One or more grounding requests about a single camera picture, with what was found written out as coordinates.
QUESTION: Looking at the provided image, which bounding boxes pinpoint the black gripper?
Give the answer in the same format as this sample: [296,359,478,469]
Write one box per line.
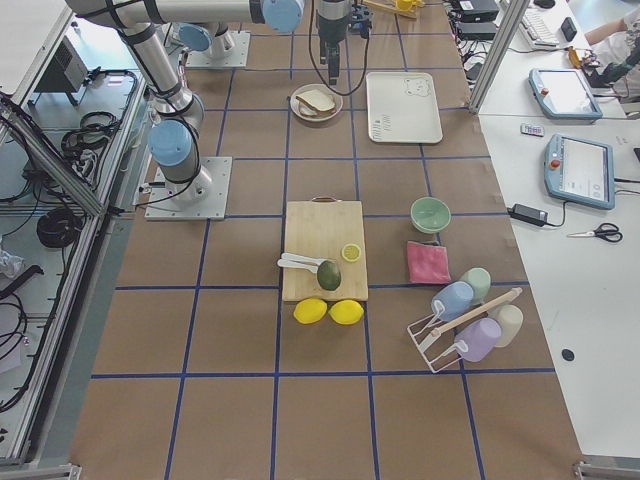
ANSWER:
[316,12,349,86]

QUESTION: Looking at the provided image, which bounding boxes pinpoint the bread slice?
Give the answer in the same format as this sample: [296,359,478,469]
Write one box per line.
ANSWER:
[298,102,320,118]
[295,89,336,114]

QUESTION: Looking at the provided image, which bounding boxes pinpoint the cream round plate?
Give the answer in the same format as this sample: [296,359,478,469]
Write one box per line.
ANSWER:
[289,84,343,122]

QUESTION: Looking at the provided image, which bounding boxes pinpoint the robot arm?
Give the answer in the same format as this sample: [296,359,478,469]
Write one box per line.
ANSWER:
[178,22,235,60]
[67,1,305,119]

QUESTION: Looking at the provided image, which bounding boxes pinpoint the bread slice under egg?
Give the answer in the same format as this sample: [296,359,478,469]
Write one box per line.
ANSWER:
[298,102,320,118]

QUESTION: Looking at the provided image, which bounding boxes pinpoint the yellow mug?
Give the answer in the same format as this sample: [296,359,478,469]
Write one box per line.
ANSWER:
[394,0,425,17]

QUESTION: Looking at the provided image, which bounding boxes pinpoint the wooden mug rack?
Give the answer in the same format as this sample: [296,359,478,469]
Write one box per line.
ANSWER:
[361,0,417,19]

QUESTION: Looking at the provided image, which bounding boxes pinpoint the cream bear tray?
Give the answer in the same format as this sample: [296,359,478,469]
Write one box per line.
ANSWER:
[366,72,443,144]

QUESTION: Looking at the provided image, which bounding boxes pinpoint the wooden cutting board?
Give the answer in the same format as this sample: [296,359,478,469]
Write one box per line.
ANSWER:
[282,200,369,302]

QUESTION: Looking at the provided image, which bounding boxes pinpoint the light green bowl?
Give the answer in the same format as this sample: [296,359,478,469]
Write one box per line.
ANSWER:
[410,196,451,234]

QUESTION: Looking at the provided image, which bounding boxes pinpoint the lemon slice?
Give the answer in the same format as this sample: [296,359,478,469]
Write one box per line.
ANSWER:
[341,243,362,263]

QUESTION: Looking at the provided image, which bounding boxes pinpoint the small card pack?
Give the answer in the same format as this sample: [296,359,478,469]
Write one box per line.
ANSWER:
[520,123,545,138]

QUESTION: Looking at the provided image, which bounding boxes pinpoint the white plastic knife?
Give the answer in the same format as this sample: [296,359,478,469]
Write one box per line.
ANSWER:
[277,259,318,275]

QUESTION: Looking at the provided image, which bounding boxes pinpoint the avocado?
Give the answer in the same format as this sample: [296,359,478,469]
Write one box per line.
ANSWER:
[316,260,342,291]

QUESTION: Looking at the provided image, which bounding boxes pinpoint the pink cloth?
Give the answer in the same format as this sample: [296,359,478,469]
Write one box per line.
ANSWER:
[407,241,451,285]

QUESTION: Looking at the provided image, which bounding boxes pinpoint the far teach pendant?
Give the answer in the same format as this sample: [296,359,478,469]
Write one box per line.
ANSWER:
[528,69,603,121]

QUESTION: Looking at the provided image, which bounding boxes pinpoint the teach pendant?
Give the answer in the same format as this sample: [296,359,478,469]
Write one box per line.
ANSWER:
[528,69,603,121]
[543,134,615,210]

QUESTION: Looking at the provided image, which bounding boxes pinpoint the small power brick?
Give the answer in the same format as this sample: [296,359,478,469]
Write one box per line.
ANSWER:
[507,203,548,227]

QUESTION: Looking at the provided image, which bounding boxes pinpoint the whole lemon left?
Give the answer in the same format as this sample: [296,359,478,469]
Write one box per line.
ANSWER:
[293,298,328,325]

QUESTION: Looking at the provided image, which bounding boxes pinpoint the whole lemon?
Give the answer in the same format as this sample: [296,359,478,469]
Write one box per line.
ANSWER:
[329,299,364,325]
[293,298,328,325]

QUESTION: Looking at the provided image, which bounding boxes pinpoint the whole lemon right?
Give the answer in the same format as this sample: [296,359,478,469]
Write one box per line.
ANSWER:
[329,299,364,325]

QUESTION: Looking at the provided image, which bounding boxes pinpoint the near teach pendant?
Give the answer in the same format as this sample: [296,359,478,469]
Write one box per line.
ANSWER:
[543,134,615,210]

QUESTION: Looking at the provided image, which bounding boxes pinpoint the green cup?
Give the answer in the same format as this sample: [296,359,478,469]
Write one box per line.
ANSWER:
[459,267,491,305]

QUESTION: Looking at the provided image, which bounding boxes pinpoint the blue cup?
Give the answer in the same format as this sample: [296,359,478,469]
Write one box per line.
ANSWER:
[431,281,474,322]

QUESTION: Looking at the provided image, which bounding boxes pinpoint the beige cup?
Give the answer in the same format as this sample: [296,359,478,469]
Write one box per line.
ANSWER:
[488,304,524,348]

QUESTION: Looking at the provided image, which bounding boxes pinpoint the purple cup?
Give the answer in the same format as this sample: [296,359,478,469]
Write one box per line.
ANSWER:
[454,317,502,362]

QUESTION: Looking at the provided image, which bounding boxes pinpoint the scissors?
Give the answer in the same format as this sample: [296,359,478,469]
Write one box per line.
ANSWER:
[567,222,623,243]

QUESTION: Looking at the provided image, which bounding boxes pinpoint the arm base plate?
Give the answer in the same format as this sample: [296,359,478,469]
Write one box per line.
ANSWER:
[144,157,232,221]
[186,30,251,69]

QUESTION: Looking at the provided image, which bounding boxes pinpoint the aluminium frame post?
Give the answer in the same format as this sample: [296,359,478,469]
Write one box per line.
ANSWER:
[468,0,529,114]

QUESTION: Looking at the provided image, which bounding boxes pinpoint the white wire cup rack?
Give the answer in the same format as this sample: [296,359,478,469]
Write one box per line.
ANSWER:
[407,287,522,373]

